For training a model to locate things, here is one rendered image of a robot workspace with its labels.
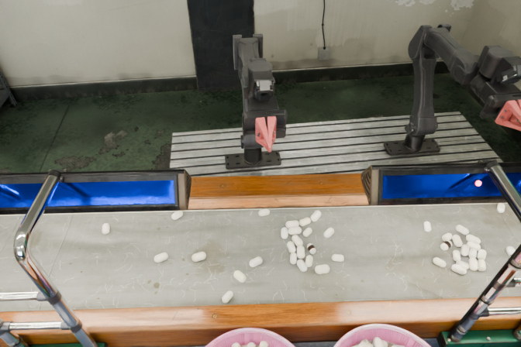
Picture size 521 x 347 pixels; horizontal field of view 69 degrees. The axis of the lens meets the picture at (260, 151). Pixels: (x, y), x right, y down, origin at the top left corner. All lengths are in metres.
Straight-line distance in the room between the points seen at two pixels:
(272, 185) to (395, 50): 2.25
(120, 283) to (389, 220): 0.74
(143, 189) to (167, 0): 2.12
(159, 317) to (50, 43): 2.39
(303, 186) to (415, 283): 0.40
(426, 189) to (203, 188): 0.64
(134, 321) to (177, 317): 0.10
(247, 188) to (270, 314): 0.39
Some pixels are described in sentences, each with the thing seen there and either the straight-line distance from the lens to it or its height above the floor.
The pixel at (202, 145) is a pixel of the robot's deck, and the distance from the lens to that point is 1.45.
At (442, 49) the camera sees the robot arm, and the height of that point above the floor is 1.08.
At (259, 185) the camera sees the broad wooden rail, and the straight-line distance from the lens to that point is 1.15.
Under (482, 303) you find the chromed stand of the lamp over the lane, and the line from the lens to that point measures 0.91.
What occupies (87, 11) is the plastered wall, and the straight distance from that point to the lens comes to 2.87.
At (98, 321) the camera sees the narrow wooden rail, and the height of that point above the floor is 0.76.
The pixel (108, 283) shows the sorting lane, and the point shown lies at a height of 0.74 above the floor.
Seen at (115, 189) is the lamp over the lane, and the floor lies 1.09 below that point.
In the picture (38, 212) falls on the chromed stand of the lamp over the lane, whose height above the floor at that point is 1.12.
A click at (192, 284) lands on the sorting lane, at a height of 0.74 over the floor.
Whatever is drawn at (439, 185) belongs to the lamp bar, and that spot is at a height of 1.08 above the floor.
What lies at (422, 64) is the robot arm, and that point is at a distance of 1.40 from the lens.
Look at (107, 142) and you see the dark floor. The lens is 2.67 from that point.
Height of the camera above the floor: 1.61
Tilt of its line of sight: 42 degrees down
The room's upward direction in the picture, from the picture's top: straight up
